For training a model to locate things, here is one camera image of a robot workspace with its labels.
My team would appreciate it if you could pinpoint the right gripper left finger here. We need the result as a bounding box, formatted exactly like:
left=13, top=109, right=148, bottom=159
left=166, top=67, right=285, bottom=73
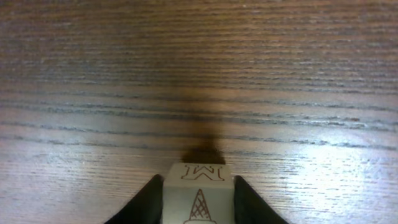
left=104, top=174, right=164, bottom=224

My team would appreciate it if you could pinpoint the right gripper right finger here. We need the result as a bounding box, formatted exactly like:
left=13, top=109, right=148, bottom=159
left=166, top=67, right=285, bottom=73
left=233, top=175, right=288, bottom=224

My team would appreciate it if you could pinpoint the letter M wood block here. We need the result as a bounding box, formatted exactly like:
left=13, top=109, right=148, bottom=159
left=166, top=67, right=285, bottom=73
left=162, top=163, right=235, bottom=224

